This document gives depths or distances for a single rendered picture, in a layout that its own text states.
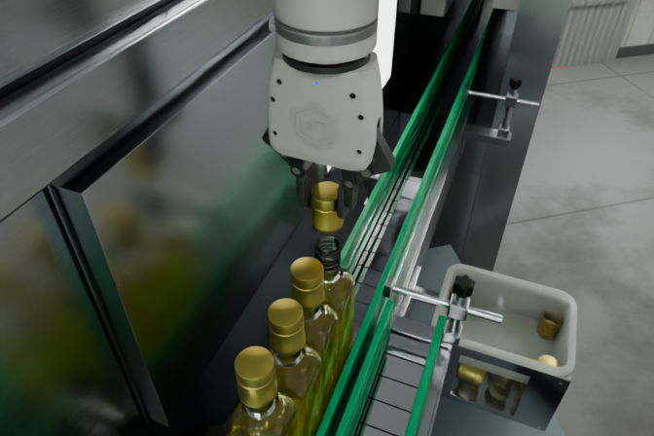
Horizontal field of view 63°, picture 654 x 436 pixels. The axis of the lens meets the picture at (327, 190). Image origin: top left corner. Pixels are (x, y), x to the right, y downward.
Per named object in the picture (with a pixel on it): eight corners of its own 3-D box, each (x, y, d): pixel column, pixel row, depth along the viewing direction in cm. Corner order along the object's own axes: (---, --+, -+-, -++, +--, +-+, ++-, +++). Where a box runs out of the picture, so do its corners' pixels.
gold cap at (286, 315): (278, 320, 54) (275, 292, 52) (310, 331, 53) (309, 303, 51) (263, 348, 52) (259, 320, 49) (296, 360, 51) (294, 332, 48)
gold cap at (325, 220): (318, 208, 59) (317, 176, 57) (347, 216, 58) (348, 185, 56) (305, 228, 57) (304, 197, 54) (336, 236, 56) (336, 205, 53)
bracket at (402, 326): (393, 338, 89) (396, 310, 84) (450, 356, 86) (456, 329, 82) (387, 355, 86) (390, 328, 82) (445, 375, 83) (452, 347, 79)
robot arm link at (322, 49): (250, 23, 41) (254, 59, 43) (357, 41, 39) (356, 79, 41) (296, -10, 47) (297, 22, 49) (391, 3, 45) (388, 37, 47)
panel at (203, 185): (380, 77, 126) (391, -82, 104) (392, 79, 125) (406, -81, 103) (147, 417, 61) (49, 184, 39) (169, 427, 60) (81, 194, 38)
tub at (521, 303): (443, 290, 104) (450, 259, 99) (563, 324, 98) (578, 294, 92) (421, 363, 92) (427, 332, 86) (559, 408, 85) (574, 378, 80)
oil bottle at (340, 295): (316, 352, 79) (314, 251, 65) (352, 365, 77) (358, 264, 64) (301, 384, 75) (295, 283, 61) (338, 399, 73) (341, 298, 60)
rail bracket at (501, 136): (454, 145, 138) (469, 65, 124) (522, 160, 133) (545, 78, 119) (451, 156, 134) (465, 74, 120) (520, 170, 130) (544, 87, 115)
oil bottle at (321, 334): (301, 385, 75) (295, 284, 61) (338, 400, 73) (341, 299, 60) (283, 421, 71) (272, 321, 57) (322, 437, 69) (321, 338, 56)
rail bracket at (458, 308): (385, 308, 85) (391, 253, 77) (492, 341, 80) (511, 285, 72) (380, 322, 82) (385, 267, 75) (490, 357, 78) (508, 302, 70)
